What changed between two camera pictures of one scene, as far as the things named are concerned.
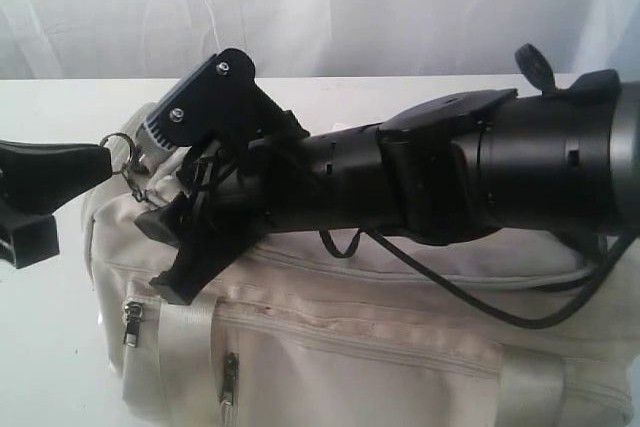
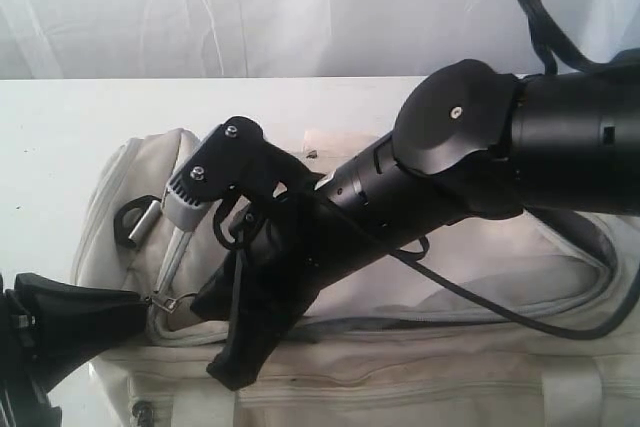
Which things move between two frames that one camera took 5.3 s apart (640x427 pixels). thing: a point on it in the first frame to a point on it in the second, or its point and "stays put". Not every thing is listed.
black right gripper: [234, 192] to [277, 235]
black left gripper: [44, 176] to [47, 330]
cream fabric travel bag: [306, 329] stays put
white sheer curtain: [317, 13] stays put
